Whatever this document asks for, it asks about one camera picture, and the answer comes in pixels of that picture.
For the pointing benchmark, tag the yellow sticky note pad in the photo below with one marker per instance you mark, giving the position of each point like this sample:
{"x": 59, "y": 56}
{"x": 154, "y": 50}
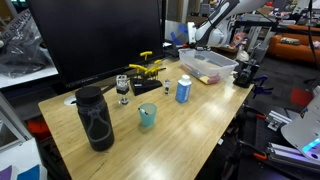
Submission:
{"x": 205, "y": 80}

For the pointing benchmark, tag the grey plastic bag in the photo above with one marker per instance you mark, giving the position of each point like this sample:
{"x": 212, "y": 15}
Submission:
{"x": 20, "y": 53}

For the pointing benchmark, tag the small clear glass vial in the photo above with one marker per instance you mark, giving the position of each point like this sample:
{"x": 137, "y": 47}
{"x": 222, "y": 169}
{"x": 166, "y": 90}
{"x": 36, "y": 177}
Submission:
{"x": 167, "y": 87}

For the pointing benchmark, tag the large black monitor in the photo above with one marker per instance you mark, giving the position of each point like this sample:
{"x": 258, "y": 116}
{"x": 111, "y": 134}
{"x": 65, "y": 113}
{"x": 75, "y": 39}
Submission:
{"x": 100, "y": 36}

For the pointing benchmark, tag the blue spring clamp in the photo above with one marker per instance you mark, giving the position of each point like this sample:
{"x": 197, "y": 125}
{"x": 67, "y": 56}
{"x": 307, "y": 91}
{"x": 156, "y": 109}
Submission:
{"x": 261, "y": 88}

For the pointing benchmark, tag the black orange bar clamp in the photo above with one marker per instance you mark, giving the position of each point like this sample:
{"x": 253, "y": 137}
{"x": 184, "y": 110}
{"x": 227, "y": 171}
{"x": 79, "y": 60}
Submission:
{"x": 256, "y": 115}
{"x": 255, "y": 154}

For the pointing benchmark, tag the blue white plastic bottle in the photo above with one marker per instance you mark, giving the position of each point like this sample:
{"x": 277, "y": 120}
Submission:
{"x": 183, "y": 91}

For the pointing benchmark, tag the black insulated water bottle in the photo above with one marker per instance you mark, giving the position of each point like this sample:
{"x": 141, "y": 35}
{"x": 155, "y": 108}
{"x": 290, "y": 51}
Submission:
{"x": 95, "y": 123}

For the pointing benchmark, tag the white robot base blue light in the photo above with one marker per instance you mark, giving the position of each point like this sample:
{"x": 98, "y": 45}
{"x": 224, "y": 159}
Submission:
{"x": 300, "y": 130}

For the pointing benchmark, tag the clear glass with black base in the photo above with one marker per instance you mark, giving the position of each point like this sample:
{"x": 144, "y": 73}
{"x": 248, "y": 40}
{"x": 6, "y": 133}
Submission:
{"x": 122, "y": 90}

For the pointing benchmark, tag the red crate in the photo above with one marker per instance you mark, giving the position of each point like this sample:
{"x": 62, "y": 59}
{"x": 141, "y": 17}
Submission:
{"x": 38, "y": 128}

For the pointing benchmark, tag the short aluminium extrusion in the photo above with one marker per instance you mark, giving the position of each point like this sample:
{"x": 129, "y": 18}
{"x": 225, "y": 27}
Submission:
{"x": 278, "y": 120}

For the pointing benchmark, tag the red utility knife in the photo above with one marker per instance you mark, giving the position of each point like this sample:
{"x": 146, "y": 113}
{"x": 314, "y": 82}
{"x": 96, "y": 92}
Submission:
{"x": 186, "y": 45}

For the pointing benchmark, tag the orange red flat panel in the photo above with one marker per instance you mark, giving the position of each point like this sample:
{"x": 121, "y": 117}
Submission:
{"x": 301, "y": 97}

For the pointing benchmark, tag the black bench vise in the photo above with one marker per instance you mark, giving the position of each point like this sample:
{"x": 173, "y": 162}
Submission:
{"x": 245, "y": 75}

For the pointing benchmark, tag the clear plastic storage box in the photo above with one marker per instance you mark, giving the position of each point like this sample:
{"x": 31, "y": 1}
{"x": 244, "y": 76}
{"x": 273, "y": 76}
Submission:
{"x": 220, "y": 68}

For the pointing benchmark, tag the teal plastic cup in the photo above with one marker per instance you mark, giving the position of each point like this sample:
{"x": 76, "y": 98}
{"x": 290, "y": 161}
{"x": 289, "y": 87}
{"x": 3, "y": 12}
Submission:
{"x": 148, "y": 118}

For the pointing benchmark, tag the pen with white cap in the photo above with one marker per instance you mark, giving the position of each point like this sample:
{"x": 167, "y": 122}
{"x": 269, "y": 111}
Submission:
{"x": 143, "y": 111}

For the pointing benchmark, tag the long aluminium extrusion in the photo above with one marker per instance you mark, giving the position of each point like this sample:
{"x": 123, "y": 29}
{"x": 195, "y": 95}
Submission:
{"x": 290, "y": 156}

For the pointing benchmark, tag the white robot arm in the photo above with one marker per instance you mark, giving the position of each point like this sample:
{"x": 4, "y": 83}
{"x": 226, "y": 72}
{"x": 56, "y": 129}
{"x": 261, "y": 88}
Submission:
{"x": 216, "y": 33}

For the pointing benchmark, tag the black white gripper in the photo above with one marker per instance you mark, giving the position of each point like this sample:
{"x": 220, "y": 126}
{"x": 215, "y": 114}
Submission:
{"x": 192, "y": 33}

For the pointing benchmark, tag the orange sofa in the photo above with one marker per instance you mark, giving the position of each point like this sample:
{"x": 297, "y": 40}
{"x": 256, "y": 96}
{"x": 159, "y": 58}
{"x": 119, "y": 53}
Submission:
{"x": 293, "y": 50}

